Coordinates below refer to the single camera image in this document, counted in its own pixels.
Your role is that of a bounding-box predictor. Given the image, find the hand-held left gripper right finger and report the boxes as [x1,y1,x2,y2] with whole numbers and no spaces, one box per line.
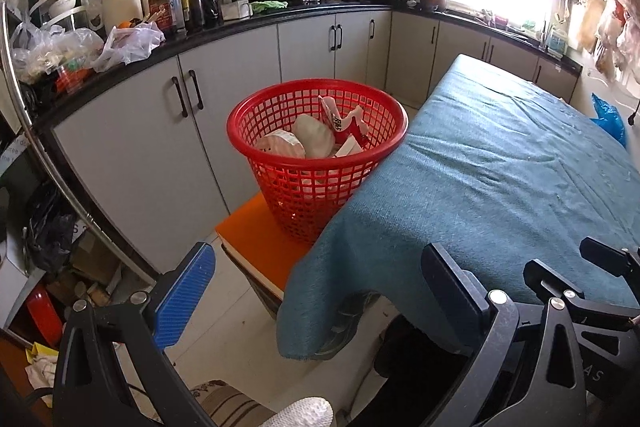
[345,243,588,427]

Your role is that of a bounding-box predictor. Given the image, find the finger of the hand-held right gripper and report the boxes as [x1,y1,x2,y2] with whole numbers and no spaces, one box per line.
[524,259,640,326]
[579,237,640,280]

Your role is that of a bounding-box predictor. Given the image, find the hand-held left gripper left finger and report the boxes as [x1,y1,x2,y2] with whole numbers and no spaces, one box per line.
[51,241,218,427]

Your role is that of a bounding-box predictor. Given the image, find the red plastic mesh basket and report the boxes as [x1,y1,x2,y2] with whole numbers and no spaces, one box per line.
[226,78,409,247]

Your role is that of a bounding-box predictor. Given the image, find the person's left hand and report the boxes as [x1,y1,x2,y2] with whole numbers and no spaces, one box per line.
[272,397,334,427]

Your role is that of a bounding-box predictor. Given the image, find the person's black trouser leg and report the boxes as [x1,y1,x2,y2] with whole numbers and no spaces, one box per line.
[372,314,481,408]

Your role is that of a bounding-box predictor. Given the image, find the orange stool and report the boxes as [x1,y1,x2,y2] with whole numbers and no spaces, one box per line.
[215,192,321,323]

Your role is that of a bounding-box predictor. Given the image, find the grey sneaker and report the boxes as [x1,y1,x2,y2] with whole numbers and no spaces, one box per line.
[320,289,386,360]

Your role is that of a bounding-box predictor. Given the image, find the brown striped cushion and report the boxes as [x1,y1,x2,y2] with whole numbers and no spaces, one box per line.
[190,381,278,427]

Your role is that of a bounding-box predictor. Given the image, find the blue blanket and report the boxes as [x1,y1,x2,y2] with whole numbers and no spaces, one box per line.
[276,53,640,362]

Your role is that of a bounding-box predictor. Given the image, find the blue plastic bag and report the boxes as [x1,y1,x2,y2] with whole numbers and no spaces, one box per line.
[591,93,628,148]

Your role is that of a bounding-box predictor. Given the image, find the red plastic basin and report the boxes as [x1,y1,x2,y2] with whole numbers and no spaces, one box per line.
[25,284,63,348]

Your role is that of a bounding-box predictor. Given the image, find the black plastic bag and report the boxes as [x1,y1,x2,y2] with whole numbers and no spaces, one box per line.
[25,187,76,273]

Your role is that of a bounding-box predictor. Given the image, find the grey kitchen base cabinets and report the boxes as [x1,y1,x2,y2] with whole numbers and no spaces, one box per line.
[50,4,583,258]

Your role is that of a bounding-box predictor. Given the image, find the chrome metal tube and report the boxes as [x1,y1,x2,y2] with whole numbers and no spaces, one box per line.
[0,2,161,288]

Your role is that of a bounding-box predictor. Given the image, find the clear hanging plastic bags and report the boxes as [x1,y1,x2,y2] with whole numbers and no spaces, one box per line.
[595,2,626,75]

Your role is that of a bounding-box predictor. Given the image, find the teal plastic container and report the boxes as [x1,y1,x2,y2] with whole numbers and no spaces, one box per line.
[547,26,569,58]

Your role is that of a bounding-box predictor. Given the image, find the beige hanging plastic bag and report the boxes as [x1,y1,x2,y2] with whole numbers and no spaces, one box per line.
[577,0,606,52]

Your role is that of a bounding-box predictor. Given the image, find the white plastic bag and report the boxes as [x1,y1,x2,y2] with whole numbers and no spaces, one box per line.
[90,24,166,72]

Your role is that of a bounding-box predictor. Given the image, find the black kitchen countertop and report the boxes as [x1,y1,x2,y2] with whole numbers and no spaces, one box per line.
[30,0,583,128]

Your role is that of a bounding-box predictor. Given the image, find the small white box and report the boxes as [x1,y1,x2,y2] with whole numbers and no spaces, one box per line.
[222,0,252,20]

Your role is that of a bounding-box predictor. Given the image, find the green cloth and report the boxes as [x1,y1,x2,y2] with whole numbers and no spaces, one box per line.
[250,0,288,15]

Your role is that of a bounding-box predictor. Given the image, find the cream electric kettle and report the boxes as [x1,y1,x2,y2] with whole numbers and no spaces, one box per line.
[97,0,150,32]

